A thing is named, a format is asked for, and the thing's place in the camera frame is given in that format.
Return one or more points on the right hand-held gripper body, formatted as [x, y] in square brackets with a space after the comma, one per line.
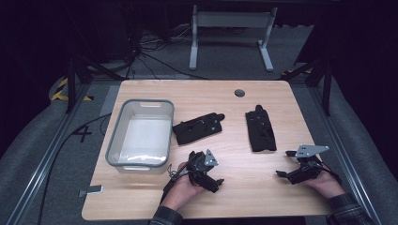
[305, 172]

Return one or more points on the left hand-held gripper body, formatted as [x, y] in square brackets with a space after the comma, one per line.
[198, 164]

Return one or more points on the black glove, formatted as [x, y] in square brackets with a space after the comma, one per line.
[260, 131]
[197, 128]

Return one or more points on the white plastic bin grey rim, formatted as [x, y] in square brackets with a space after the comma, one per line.
[142, 137]

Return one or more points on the person's right hand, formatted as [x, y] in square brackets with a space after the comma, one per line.
[327, 186]

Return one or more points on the person's left hand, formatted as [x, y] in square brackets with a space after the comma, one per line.
[181, 192]

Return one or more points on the black metal stand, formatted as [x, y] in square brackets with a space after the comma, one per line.
[71, 84]
[327, 90]

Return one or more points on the grey round table grommet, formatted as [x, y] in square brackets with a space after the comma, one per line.
[239, 93]

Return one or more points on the grey tape strip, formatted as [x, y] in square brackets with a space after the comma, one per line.
[92, 190]

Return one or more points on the yellow black hazard tape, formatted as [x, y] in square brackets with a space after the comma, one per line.
[59, 90]

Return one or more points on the aluminium rail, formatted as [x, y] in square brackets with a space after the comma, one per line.
[47, 159]
[341, 150]

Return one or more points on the white metal desk frame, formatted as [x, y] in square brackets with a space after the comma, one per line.
[231, 19]

